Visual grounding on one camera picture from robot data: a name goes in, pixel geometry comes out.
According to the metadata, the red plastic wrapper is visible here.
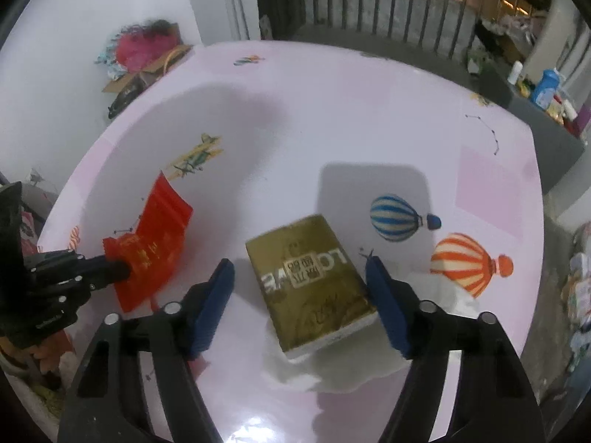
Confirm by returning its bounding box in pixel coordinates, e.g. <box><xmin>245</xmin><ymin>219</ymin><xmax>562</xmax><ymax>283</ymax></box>
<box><xmin>103</xmin><ymin>174</ymin><xmax>193</xmax><ymax>313</ymax></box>

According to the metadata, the white tissue paper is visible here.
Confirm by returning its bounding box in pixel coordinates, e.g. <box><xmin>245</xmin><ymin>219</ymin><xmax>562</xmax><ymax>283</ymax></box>
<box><xmin>262</xmin><ymin>272</ymin><xmax>480</xmax><ymax>393</ymax></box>

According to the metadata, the gold tissue pack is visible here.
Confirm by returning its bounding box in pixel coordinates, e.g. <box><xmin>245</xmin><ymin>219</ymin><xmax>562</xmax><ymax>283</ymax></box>
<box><xmin>245</xmin><ymin>214</ymin><xmax>378</xmax><ymax>360</ymax></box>

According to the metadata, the white trash bag pile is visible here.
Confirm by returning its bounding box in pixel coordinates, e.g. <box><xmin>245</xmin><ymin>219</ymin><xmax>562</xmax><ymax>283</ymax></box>
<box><xmin>562</xmin><ymin>222</ymin><xmax>590</xmax><ymax>373</ymax></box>

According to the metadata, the pink printed bed sheet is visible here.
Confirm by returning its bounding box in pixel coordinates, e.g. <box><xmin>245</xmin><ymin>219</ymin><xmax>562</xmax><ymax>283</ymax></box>
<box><xmin>39</xmin><ymin>41</ymin><xmax>544</xmax><ymax>442</ymax></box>

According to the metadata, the pink clothes pile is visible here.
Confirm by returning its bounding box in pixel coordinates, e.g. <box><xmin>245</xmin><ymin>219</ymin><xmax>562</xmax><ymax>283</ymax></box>
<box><xmin>94</xmin><ymin>19</ymin><xmax>192</xmax><ymax>121</ymax></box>

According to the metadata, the dark grey cabinet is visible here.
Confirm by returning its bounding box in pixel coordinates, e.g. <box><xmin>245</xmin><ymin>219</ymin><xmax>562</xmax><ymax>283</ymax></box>
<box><xmin>476</xmin><ymin>71</ymin><xmax>585</xmax><ymax>195</ymax></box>

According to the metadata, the blue detergent bottle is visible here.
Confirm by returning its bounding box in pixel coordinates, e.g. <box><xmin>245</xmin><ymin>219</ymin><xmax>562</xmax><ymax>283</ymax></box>
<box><xmin>530</xmin><ymin>68</ymin><xmax>563</xmax><ymax>110</ymax></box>

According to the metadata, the white bottle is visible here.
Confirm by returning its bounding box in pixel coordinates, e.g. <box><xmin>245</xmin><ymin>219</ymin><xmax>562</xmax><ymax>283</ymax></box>
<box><xmin>507</xmin><ymin>60</ymin><xmax>524</xmax><ymax>86</ymax></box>

